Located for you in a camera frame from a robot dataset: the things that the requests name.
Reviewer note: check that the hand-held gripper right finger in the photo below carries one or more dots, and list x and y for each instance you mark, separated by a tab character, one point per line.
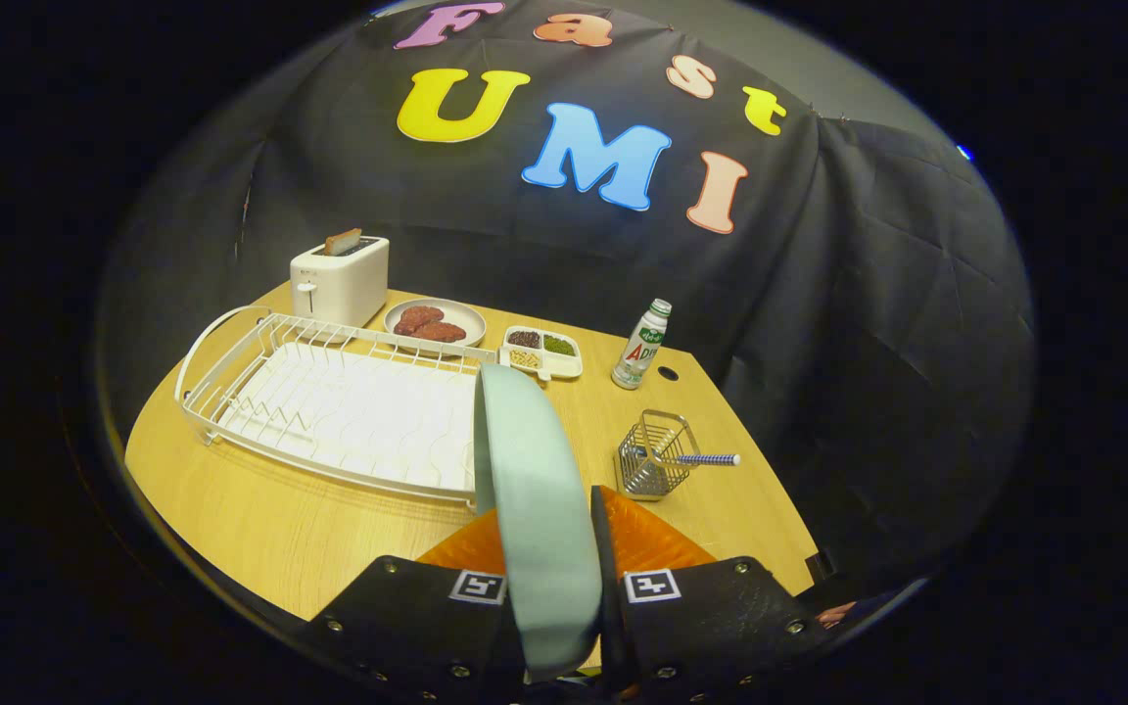
605	548

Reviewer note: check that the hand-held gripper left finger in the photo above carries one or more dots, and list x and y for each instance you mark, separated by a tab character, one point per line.
407	617

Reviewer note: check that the light green plate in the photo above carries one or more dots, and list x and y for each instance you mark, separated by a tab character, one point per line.
535	509

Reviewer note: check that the white divided dish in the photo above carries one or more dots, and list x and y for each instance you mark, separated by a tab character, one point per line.
564	367

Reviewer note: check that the beige round plate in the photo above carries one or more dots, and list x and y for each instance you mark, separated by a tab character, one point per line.
471	318

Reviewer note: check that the white drink bottle green cap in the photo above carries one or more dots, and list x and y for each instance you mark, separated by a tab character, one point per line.
640	348

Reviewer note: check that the yellow bean pile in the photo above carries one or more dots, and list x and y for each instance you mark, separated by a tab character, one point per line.
524	359

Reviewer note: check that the green bean pile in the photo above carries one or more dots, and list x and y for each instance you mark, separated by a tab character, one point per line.
559	345

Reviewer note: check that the dark bean pile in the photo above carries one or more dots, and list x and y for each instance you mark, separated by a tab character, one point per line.
524	339

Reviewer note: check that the red meat piece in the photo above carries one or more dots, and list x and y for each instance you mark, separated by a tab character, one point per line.
417	318
442	332

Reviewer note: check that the white toaster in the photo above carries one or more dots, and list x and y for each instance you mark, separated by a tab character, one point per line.
344	289

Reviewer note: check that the black backdrop cloth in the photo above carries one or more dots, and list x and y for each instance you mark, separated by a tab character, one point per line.
868	294

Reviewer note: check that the brown toast slice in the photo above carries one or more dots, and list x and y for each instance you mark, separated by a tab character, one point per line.
343	241

